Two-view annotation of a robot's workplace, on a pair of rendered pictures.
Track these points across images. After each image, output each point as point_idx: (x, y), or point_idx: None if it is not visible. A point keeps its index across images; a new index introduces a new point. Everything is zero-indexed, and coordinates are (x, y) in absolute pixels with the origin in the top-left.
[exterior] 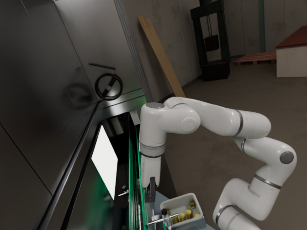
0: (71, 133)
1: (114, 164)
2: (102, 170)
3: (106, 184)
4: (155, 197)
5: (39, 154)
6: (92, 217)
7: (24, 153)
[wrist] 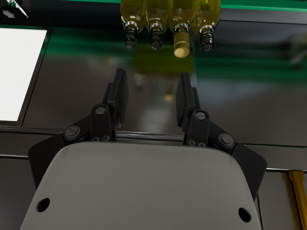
0: (6, 185)
1: None
2: (13, 79)
3: (31, 58)
4: (191, 86)
5: None
6: None
7: None
